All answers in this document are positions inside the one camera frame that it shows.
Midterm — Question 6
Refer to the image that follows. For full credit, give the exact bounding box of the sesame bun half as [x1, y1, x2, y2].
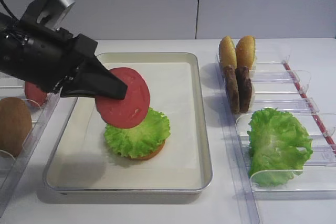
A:
[218, 36, 237, 69]
[235, 36, 256, 70]

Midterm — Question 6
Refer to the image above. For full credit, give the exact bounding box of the red rod on right rack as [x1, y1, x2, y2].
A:
[282, 61, 335, 153]

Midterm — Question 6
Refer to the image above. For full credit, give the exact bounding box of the brown meat patty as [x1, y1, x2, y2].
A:
[235, 66, 252, 113]
[223, 65, 240, 114]

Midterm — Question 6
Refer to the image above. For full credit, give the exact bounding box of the clear acrylic left rack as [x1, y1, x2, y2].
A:
[1, 94, 75, 222]

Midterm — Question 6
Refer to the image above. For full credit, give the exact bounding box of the right brown meat patty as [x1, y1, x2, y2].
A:
[235, 66, 252, 113]

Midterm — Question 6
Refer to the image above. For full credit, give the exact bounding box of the red tomato slice in rack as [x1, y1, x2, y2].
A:
[24, 82, 48, 108]

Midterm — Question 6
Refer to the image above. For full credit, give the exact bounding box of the metal baking tray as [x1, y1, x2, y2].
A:
[44, 52, 212, 195]

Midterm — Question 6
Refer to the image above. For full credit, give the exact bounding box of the left brown meat patty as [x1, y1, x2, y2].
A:
[223, 65, 240, 114]

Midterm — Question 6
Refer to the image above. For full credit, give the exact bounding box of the red tomato slice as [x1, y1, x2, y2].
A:
[24, 82, 48, 108]
[95, 67, 150, 129]

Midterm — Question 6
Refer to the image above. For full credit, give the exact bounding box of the green lettuce leaf on bun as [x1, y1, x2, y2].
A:
[104, 108, 171, 159]

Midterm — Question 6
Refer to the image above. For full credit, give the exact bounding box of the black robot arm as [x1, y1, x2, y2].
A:
[1, 14, 128, 100]

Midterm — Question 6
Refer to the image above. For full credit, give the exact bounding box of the clear acrylic rack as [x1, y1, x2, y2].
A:
[1, 94, 75, 222]
[216, 49, 335, 223]

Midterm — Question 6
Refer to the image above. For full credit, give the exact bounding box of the brown bun in left rack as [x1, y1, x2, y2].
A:
[1, 97, 32, 157]

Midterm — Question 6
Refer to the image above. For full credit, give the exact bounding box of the right sesame bun half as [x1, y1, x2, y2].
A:
[235, 36, 256, 70]

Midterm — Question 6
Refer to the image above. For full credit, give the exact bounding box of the clear acrylic right rack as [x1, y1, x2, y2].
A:
[216, 49, 335, 223]

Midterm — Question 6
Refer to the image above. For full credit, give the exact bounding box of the bottom bun on tray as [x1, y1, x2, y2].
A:
[119, 140, 166, 161]

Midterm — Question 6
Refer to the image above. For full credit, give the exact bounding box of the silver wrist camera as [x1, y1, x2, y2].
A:
[20, 0, 75, 30]

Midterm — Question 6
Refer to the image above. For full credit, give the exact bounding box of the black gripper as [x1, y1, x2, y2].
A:
[15, 20, 128, 100]

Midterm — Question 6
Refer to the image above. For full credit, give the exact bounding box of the green lettuce leaf in rack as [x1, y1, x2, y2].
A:
[247, 108, 313, 187]

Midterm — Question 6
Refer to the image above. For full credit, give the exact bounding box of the left sesame bun half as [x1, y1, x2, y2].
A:
[218, 36, 237, 69]

